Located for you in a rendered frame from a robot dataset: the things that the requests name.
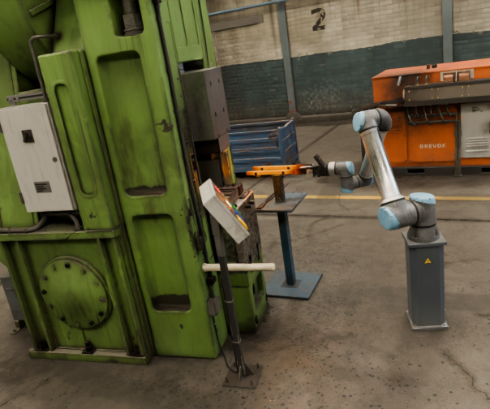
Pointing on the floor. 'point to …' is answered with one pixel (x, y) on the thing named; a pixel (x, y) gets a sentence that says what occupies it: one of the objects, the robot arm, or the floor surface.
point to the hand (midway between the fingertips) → (302, 166)
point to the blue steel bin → (264, 144)
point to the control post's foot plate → (243, 376)
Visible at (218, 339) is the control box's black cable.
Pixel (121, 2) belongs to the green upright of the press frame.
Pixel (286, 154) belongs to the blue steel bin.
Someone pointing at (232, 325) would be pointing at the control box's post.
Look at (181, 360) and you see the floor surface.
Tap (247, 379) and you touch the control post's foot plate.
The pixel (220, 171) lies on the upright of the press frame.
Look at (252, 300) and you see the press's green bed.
